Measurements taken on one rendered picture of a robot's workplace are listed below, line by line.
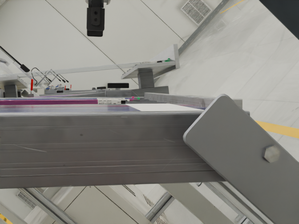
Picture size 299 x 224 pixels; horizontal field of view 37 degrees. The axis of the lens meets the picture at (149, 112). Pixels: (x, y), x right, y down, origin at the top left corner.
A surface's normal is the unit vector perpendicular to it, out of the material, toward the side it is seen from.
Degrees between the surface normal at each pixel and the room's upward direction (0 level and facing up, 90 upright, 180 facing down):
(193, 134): 90
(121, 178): 90
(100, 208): 90
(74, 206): 90
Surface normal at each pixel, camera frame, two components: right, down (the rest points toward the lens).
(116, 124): 0.13, 0.05
